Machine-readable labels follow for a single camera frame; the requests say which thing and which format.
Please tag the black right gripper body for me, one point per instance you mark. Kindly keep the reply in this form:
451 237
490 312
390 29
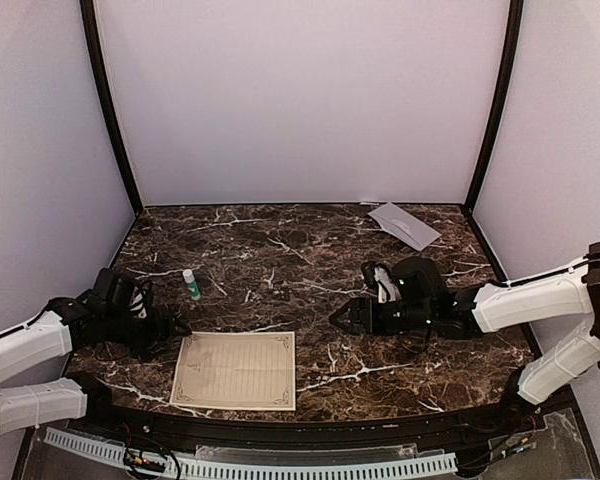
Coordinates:
388 324

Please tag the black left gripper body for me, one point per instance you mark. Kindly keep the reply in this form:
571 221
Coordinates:
141 337

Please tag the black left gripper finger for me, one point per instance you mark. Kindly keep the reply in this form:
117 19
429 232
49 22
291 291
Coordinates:
174 321
174 331

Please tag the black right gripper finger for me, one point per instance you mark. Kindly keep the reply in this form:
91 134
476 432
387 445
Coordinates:
349 326
354 309

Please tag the cream lined letter paper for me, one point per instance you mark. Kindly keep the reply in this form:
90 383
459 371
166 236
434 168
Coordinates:
236 371

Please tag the grey paper envelope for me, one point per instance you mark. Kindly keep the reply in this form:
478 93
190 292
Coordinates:
407 228

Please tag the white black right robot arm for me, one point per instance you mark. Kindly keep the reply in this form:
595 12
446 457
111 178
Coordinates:
413 296

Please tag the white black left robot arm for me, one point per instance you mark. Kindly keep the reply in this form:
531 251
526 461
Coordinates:
67 325

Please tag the white green glue stick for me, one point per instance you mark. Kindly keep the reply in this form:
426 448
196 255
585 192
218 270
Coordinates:
190 280

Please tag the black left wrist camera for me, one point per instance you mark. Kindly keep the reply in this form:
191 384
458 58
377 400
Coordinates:
112 287

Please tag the black front frame rail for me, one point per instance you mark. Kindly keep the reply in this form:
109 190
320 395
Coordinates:
459 429

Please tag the white slotted cable duct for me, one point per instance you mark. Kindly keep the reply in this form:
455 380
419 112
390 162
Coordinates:
209 462

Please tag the black left corner post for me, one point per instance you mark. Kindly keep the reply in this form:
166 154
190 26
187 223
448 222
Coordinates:
99 72

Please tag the black corner post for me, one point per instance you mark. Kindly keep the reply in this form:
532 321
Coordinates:
508 54
99 72

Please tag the black right corner post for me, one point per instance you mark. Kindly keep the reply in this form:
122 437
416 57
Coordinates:
508 54

